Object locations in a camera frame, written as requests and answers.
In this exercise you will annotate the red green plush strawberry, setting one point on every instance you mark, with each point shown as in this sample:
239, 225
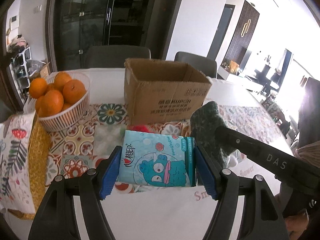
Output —
141, 128

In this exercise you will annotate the woven straw mat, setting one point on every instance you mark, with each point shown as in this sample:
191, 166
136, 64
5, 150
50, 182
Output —
38, 147

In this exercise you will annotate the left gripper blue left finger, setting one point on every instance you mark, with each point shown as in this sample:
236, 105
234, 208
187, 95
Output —
108, 173

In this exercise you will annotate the brown cardboard box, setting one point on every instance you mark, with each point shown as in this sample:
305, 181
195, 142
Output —
158, 91

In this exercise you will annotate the person's right hand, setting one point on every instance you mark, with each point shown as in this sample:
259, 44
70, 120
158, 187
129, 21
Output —
297, 224

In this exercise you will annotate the dark grey dining chair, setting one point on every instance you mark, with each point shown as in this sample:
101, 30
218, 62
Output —
203, 64
113, 56

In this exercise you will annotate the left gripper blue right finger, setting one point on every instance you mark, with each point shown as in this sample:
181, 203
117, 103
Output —
206, 176

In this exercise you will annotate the white plastic fruit basket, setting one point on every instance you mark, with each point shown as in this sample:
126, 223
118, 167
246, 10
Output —
69, 114

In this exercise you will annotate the blue cartoon tissue pack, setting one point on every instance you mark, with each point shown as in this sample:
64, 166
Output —
158, 160

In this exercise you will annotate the black glass cabinet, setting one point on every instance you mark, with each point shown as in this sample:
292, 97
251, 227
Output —
74, 26

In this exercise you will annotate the patterned tile table runner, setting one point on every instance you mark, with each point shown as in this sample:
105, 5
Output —
85, 144

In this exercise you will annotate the floral fabric cushion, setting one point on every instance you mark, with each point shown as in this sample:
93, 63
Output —
15, 182

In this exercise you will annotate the white shoe rack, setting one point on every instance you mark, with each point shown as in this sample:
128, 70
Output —
19, 72

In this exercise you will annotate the orange fruit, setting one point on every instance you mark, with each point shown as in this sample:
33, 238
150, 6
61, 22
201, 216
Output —
61, 79
37, 87
51, 104
73, 91

